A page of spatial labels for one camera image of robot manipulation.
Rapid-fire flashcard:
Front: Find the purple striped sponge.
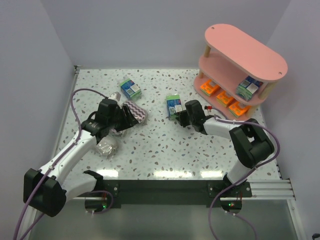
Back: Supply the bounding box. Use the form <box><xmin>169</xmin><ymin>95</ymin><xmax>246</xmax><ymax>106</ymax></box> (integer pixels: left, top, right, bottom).
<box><xmin>123</xmin><ymin>100</ymin><xmax>148</xmax><ymax>125</ymax></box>
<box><xmin>109</xmin><ymin>128</ymin><xmax>126</xmax><ymax>137</ymax></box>

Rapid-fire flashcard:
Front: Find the pink three-tier shelf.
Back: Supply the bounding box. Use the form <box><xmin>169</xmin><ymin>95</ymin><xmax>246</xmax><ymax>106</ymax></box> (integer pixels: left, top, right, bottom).
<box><xmin>193</xmin><ymin>23</ymin><xmax>288</xmax><ymax>121</ymax></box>

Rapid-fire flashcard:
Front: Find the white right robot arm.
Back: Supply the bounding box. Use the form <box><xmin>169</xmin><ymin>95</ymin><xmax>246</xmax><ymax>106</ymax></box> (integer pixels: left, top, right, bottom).
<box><xmin>177</xmin><ymin>100</ymin><xmax>275</xmax><ymax>189</ymax></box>

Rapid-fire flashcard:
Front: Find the grey scrubber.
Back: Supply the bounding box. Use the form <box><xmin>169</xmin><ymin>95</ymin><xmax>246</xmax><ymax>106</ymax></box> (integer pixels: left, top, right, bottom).
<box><xmin>95</xmin><ymin>136</ymin><xmax>119</xmax><ymax>158</ymax></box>

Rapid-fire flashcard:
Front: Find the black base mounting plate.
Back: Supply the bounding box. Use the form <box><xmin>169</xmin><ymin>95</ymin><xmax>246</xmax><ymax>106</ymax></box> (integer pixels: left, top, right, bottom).
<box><xmin>74</xmin><ymin>179</ymin><xmax>253</xmax><ymax>209</ymax></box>

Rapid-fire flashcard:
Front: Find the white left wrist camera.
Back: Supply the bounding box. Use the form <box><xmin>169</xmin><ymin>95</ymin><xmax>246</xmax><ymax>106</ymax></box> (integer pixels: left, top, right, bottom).
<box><xmin>108</xmin><ymin>91</ymin><xmax>121</xmax><ymax>104</ymax></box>

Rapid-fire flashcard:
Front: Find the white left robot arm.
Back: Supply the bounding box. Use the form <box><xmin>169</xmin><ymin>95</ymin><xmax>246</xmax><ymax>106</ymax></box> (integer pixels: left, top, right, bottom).
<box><xmin>23</xmin><ymin>98</ymin><xmax>139</xmax><ymax>217</ymax></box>

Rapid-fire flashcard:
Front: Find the orange sponge box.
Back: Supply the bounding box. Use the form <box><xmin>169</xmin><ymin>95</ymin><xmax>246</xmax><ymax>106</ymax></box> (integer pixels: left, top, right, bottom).
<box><xmin>200</xmin><ymin>79</ymin><xmax>220</xmax><ymax>97</ymax></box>
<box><xmin>216</xmin><ymin>91</ymin><xmax>235</xmax><ymax>108</ymax></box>
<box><xmin>228</xmin><ymin>101</ymin><xmax>251</xmax><ymax>118</ymax></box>

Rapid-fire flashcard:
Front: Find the green sponge pack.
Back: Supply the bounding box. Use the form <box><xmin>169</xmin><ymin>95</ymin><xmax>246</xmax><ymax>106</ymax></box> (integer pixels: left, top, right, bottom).
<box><xmin>235</xmin><ymin>76</ymin><xmax>263</xmax><ymax>102</ymax></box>
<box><xmin>119</xmin><ymin>76</ymin><xmax>142</xmax><ymax>100</ymax></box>
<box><xmin>165</xmin><ymin>94</ymin><xmax>183</xmax><ymax>120</ymax></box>

